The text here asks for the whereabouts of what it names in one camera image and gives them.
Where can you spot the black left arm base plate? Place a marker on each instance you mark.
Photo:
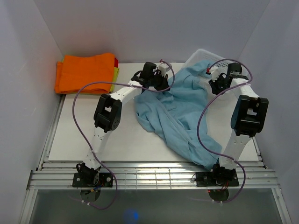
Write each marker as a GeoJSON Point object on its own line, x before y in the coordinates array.
{"type": "Point", "coordinates": [105, 180]}

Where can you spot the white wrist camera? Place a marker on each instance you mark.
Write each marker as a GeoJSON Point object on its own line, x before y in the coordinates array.
{"type": "Point", "coordinates": [164, 68]}
{"type": "Point", "coordinates": [214, 72]}

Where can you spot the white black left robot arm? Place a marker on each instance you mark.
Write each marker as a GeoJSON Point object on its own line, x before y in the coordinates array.
{"type": "Point", "coordinates": [107, 116]}

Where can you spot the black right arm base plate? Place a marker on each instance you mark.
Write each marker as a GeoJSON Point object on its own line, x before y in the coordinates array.
{"type": "Point", "coordinates": [208, 179]}

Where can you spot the folded orange trousers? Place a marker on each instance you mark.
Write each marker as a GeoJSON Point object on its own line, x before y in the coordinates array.
{"type": "Point", "coordinates": [74, 72]}

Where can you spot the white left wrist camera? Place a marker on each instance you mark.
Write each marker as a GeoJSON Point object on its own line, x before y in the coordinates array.
{"type": "Point", "coordinates": [164, 68]}

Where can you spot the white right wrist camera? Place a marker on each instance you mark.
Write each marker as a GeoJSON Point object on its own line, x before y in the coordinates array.
{"type": "Point", "coordinates": [214, 72]}

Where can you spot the folded red trousers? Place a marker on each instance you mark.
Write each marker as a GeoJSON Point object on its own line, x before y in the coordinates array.
{"type": "Point", "coordinates": [116, 62]}

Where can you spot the white perforated plastic basket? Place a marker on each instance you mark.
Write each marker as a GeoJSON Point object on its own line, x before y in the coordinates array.
{"type": "Point", "coordinates": [204, 55]}

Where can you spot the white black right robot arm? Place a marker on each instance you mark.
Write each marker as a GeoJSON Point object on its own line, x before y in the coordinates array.
{"type": "Point", "coordinates": [247, 119]}

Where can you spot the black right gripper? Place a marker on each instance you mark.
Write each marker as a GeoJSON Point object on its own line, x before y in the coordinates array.
{"type": "Point", "coordinates": [213, 85]}

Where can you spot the light blue trousers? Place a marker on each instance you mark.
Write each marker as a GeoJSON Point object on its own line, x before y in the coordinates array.
{"type": "Point", "coordinates": [176, 116]}

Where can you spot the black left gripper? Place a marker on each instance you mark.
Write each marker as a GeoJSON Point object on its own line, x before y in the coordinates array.
{"type": "Point", "coordinates": [164, 86]}

